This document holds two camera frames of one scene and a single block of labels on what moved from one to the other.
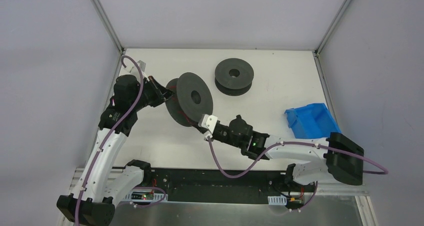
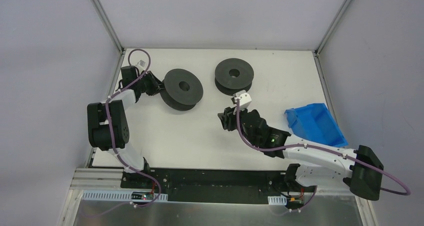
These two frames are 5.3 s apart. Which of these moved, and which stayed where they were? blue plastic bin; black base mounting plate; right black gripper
Moved: right black gripper
Stayed: blue plastic bin; black base mounting plate
